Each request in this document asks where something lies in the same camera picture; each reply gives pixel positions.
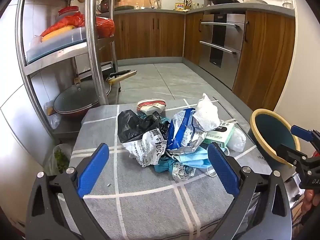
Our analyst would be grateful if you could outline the clear plastic bag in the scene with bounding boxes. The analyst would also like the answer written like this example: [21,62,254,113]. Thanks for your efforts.
[226,127,247,152]

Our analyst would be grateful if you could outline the black pan handle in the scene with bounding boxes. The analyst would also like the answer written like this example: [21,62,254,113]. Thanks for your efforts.
[110,69,132,78]

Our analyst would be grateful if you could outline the red plastic bag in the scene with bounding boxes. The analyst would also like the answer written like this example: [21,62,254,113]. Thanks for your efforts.
[96,17,115,38]

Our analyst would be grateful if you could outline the green cardboard box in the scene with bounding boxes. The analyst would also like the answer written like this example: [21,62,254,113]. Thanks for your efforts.
[202,121,235,148]

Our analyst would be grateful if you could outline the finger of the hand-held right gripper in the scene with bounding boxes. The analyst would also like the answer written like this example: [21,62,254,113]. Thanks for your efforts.
[290,124,320,146]
[276,144,310,171]

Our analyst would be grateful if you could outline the orange plastic bag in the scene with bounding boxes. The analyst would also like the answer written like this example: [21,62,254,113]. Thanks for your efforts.
[41,13,85,37]

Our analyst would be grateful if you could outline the plastic bag of greens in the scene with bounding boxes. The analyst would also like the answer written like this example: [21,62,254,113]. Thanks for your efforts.
[45,144,73,175]

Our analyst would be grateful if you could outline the clear bag with yellow item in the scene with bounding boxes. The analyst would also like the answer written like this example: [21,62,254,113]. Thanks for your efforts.
[44,101,60,129]

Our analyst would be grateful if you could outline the white plastic bag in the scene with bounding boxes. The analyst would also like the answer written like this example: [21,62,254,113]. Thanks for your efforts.
[193,93,220,132]

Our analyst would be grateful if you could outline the person's right hand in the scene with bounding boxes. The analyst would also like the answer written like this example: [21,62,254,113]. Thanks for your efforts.
[303,189,320,215]

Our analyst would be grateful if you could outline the metal shelf rack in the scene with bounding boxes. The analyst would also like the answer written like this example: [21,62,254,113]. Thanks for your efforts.
[15,0,120,140]

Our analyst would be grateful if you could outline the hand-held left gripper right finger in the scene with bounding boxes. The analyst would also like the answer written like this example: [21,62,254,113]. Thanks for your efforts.
[207,142,293,240]

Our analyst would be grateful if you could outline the wok with glass lid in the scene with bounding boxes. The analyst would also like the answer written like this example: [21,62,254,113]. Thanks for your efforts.
[53,79,112,120]

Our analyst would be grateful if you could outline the clear storage box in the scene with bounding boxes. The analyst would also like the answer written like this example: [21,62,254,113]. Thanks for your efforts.
[26,26,88,63]

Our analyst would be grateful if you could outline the wooden kitchen cabinets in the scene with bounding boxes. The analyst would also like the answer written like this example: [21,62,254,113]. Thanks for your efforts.
[114,10,297,112]

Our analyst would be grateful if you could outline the red white packet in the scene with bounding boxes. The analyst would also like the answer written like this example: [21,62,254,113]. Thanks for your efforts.
[137,98,167,117]

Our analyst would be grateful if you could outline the small white printed wrapper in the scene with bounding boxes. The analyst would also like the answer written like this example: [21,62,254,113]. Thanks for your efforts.
[171,161,197,182]

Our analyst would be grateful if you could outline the stainless steel oven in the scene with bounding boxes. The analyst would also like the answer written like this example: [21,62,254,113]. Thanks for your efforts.
[199,14,245,90]

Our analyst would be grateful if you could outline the wooden handle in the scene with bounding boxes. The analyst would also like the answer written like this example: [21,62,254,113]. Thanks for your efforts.
[106,70,137,84]

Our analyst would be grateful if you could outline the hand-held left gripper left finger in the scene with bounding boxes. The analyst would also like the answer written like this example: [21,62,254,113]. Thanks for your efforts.
[25,142,118,240]

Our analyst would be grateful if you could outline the jar with red lid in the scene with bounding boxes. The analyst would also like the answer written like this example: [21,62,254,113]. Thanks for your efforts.
[58,6,81,18]

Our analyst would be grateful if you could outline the black plastic bag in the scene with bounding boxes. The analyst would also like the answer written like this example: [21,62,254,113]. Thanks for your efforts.
[117,110,170,144]

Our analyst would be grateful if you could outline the teal bin with cream rim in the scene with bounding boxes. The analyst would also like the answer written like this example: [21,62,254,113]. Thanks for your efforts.
[250,109,300,169]

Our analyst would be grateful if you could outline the grey plaid tablecloth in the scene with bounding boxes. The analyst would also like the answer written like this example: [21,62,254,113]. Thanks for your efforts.
[56,99,273,240]

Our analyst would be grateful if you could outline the blue face mask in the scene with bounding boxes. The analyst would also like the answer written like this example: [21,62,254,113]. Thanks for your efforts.
[172,145,230,178]

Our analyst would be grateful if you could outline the blue white foil packet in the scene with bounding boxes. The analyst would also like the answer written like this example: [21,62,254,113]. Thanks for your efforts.
[165,108,209,155]

